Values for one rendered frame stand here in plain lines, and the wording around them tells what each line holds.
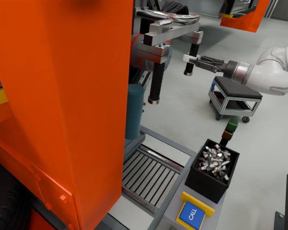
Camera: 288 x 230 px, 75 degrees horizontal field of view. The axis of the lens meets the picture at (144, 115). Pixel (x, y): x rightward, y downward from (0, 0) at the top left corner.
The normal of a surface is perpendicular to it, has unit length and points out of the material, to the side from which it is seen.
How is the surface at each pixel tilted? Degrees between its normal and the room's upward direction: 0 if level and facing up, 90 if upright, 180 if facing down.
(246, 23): 90
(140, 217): 0
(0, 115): 0
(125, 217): 0
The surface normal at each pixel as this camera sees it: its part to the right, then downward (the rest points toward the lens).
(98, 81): 0.84, 0.39
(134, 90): 0.11, -0.80
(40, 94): -0.54, 0.45
